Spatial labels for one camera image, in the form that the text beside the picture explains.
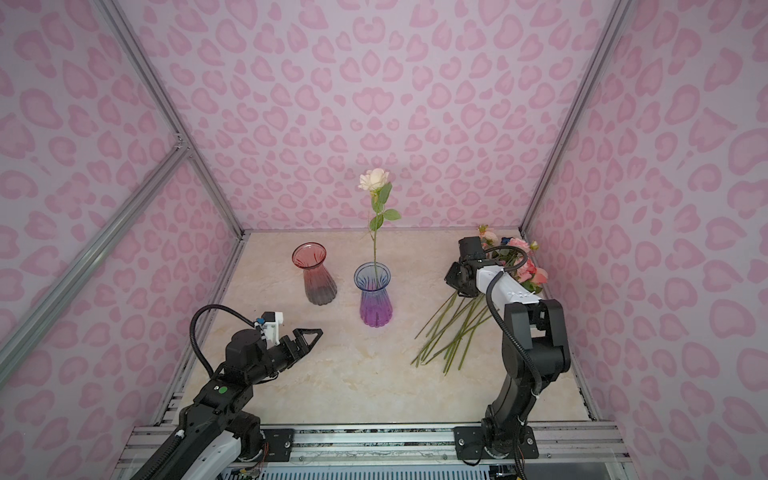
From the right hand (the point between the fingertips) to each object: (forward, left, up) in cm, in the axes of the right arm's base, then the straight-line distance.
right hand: (454, 276), depth 95 cm
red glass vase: (-5, +42, 0) cm, 42 cm away
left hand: (-23, +38, +5) cm, 45 cm away
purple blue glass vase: (-7, +25, +8) cm, 27 cm away
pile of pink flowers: (-15, +1, -9) cm, 17 cm away
